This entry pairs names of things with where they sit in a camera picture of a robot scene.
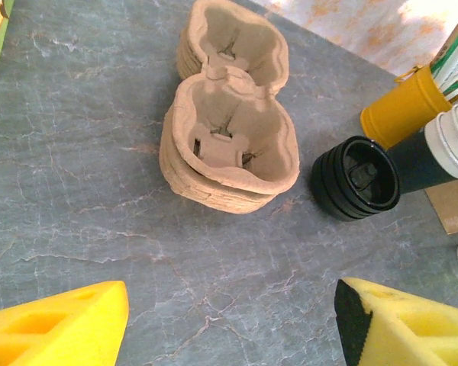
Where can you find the black plastic cup lid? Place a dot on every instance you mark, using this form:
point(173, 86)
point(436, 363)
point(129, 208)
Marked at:
point(366, 179)
point(334, 190)
point(324, 187)
point(315, 179)

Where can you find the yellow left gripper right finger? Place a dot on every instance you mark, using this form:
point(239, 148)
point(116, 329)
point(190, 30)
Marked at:
point(412, 331)

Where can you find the yellow metal bucket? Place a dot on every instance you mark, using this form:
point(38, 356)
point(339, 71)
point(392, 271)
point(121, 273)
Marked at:
point(400, 110)

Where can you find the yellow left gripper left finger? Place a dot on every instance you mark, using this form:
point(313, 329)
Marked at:
point(61, 331)

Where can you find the brown pulp cup carrier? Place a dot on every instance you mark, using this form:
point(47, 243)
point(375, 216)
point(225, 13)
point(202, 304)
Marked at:
point(171, 167)
point(229, 114)
point(229, 207)
point(183, 192)

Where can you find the brown cardboard box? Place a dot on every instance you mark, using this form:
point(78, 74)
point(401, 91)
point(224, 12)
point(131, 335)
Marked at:
point(452, 209)

